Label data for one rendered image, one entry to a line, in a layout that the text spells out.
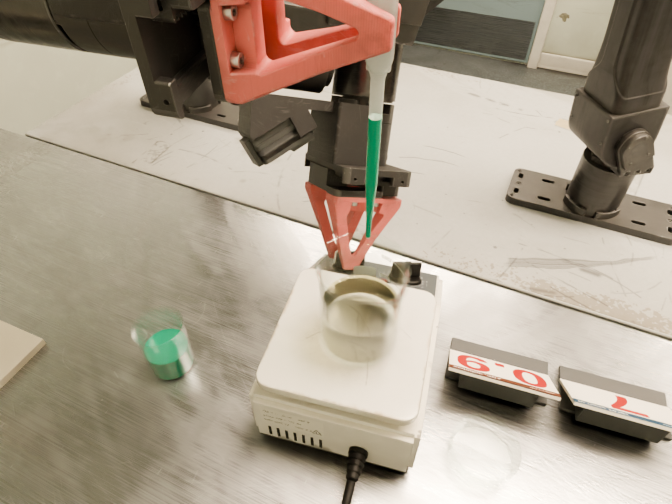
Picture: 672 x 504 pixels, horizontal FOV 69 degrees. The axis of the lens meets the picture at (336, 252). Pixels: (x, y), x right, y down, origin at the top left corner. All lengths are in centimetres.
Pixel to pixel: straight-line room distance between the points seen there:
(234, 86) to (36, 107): 171
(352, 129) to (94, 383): 33
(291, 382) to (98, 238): 36
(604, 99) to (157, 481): 55
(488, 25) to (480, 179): 266
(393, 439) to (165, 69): 27
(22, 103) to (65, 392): 147
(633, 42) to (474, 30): 282
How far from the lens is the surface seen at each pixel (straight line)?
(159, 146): 78
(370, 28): 23
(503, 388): 46
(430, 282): 48
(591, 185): 65
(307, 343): 38
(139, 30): 22
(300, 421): 38
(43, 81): 194
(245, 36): 24
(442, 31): 340
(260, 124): 40
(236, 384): 47
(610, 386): 52
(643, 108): 59
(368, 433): 37
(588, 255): 63
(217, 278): 55
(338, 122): 41
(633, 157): 60
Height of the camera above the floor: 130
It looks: 45 degrees down
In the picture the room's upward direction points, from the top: straight up
